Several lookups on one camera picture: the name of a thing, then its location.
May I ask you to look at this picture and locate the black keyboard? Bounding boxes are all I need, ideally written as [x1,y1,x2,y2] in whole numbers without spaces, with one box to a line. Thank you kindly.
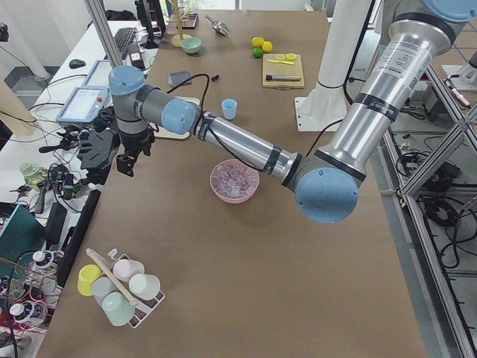
[113,28,136,60]

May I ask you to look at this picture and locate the yellow lemon outer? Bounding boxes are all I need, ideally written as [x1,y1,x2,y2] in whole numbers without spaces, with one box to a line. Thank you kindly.
[250,37,265,48]

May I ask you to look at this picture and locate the yellow lemon inner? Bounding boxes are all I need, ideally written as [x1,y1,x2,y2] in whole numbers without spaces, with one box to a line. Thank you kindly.
[261,41,274,53]

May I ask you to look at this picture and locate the near teach pendant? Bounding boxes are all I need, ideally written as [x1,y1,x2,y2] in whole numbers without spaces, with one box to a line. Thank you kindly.
[56,86,109,124]

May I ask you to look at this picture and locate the pink bowl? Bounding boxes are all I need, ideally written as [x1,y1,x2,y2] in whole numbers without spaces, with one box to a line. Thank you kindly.
[209,158,260,204]

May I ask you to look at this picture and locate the metal ice scoop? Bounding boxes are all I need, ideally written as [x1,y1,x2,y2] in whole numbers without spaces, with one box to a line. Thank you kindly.
[206,15,230,37]

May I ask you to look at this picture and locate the clear ice cubes pile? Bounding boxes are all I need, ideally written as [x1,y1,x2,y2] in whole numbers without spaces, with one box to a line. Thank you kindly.
[212,162,258,199]

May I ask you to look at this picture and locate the yellow lemon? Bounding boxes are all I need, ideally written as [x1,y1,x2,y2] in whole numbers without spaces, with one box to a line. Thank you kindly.
[261,41,274,53]
[250,37,265,48]

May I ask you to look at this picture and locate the black computer mouse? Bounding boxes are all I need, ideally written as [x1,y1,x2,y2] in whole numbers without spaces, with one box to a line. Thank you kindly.
[69,59,86,69]

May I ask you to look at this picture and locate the white wire cup rack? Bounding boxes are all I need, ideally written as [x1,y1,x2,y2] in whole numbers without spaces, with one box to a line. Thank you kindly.
[108,248,165,328]

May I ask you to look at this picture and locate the white plastic cup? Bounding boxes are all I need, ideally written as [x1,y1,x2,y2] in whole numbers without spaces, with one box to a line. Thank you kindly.
[128,274,161,301]

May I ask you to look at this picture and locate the green lime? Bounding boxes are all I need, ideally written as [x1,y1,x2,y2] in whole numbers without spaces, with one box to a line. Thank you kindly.
[252,48,263,58]

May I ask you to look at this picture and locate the wooden rack handle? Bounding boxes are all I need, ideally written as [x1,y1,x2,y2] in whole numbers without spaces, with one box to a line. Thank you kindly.
[86,248,139,307]

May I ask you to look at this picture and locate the black gripper mount part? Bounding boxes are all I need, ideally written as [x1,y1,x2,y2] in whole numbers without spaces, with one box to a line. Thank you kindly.
[78,128,120,185]

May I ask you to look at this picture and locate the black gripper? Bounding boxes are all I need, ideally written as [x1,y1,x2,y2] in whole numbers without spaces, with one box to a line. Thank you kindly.
[116,125,155,177]

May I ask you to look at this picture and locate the wooden cup stand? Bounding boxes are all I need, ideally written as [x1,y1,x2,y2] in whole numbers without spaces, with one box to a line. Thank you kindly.
[168,0,191,48]

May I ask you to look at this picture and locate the mint green bowl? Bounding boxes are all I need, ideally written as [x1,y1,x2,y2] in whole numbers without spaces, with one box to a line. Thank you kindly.
[181,37,203,54]

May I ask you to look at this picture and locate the teach pendant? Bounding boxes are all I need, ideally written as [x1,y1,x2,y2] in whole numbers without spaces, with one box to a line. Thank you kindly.
[56,86,109,124]
[82,60,112,89]

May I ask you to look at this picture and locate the cream rabbit tray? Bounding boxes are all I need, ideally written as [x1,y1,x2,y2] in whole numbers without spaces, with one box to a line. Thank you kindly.
[154,97,200,140]

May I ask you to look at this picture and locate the far teach pendant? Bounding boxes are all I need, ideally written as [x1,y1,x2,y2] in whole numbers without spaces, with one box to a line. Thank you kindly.
[82,60,112,89]

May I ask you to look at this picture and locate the grey plastic cup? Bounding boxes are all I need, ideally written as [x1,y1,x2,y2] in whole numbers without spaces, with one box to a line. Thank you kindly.
[92,276,116,306]

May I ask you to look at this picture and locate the mint plastic cup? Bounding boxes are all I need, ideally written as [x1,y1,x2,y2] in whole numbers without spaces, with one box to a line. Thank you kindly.
[101,292,135,327]

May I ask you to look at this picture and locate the aluminium frame post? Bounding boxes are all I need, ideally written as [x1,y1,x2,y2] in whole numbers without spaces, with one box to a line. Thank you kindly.
[84,0,123,69]

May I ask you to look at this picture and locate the pink plastic cup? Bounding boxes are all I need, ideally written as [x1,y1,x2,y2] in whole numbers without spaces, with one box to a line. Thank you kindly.
[113,259,145,283]

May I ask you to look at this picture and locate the light blue plastic cup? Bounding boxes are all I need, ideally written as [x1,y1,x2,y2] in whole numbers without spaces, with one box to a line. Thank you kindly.
[221,98,238,120]

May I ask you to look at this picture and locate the grey folded cloth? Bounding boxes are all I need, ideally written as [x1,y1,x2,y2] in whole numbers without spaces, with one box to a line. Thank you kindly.
[168,71,192,87]

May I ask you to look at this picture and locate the yellow plastic cup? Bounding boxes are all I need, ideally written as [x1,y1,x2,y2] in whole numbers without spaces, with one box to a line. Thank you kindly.
[77,264,102,297]

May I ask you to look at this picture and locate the yellow plastic knife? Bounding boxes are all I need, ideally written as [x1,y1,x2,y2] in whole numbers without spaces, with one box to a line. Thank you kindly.
[266,59,295,66]

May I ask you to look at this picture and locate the wooden cutting board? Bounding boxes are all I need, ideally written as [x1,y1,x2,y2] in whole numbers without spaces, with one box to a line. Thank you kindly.
[262,54,305,89]

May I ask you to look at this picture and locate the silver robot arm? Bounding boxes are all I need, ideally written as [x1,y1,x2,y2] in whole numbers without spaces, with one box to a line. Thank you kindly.
[109,1,476,224]

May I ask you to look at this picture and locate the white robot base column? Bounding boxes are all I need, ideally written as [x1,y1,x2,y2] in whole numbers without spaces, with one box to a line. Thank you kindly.
[295,0,374,132]

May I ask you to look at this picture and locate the lemon slice near edge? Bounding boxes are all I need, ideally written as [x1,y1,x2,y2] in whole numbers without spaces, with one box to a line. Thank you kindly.
[286,53,297,61]

